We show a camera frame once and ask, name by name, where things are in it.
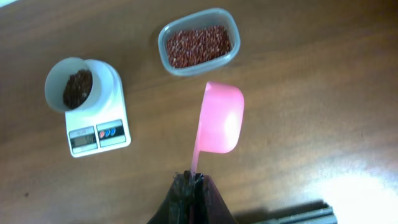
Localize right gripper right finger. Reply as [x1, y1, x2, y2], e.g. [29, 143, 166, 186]
[193, 173, 237, 224]

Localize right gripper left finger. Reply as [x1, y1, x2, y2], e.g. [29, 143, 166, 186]
[147, 170, 195, 224]

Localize pink plastic scoop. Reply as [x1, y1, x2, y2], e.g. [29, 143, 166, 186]
[189, 81, 245, 224]

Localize white digital kitchen scale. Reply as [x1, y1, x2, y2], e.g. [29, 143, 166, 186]
[65, 59, 131, 157]

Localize white round bowl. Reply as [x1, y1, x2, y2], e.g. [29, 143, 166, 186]
[44, 57, 117, 113]

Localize red beans in container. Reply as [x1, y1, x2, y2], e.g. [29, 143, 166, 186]
[166, 26, 231, 68]

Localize red beans in bowl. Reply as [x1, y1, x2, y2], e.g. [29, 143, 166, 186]
[63, 70, 93, 110]

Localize clear plastic bean container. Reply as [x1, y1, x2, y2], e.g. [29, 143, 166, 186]
[157, 8, 241, 77]

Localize aluminium frame rail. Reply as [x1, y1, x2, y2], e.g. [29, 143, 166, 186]
[253, 207, 338, 224]

